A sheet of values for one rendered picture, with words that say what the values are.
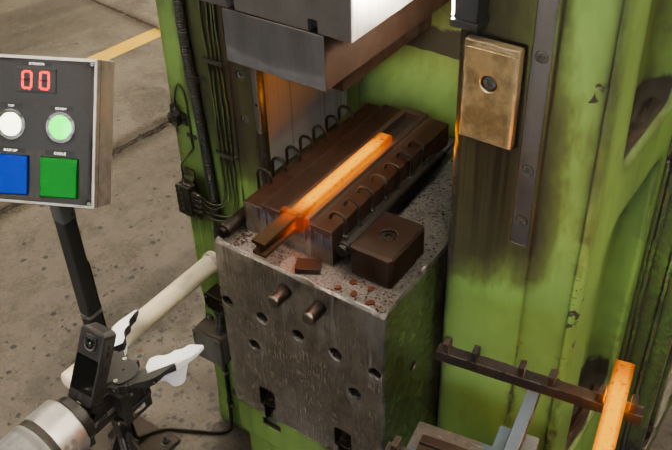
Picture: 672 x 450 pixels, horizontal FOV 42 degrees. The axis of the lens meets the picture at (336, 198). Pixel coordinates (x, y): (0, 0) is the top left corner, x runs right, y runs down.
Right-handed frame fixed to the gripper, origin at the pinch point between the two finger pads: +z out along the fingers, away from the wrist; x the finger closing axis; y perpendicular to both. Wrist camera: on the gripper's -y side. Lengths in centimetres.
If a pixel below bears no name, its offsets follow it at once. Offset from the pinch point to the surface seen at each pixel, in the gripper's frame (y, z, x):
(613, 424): 5, 23, 62
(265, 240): -1.0, 23.0, 0.7
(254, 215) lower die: 4.7, 32.7, -10.2
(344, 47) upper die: -32, 38, 7
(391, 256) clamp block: 2.3, 34.1, 18.7
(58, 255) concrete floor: 100, 70, -138
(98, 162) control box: -2.5, 22.7, -39.1
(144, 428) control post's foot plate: 99, 32, -59
